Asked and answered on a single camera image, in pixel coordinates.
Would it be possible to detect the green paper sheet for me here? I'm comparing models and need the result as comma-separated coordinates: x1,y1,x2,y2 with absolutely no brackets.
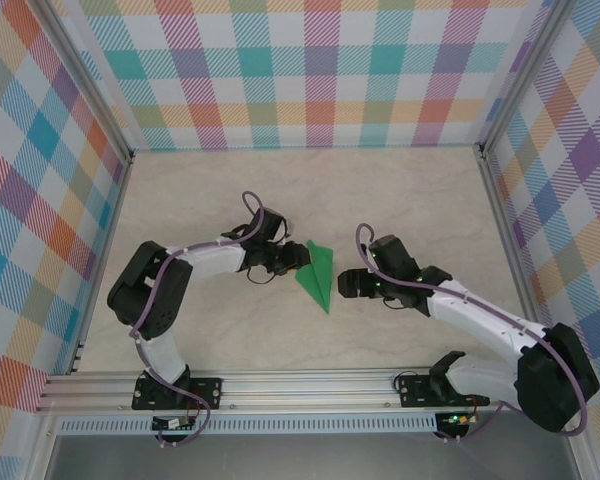
294,239,336,315

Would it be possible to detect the small circuit board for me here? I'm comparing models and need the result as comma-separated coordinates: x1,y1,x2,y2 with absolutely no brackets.
151,415,197,432
440,412,480,427

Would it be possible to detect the grey metal panel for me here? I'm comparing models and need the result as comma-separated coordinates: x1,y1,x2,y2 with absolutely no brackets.
44,432,581,480

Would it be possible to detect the aluminium mounting rail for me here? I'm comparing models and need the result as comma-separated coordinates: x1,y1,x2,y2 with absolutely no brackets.
33,367,589,414

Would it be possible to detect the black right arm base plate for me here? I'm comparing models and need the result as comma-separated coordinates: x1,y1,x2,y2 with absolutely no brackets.
397,373,491,409

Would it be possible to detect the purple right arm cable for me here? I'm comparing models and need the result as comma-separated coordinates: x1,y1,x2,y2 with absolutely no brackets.
355,223,592,444

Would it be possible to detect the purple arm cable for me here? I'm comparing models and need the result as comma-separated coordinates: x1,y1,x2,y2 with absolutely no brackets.
355,223,592,444
129,190,269,448

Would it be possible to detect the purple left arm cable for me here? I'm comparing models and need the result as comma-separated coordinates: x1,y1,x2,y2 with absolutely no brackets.
129,190,269,448

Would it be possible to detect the slotted grey cable tray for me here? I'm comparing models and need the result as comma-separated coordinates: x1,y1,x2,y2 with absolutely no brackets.
57,415,439,435

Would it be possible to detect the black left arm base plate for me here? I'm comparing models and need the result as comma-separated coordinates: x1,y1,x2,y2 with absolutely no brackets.
132,377,224,412

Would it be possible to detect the aluminium side rail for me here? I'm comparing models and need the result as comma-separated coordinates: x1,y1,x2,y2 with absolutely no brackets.
477,147,552,370
68,152,135,375

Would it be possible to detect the aluminium frame post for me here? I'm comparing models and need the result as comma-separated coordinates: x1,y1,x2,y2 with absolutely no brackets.
27,414,56,480
39,0,135,164
562,409,599,480
477,0,581,159

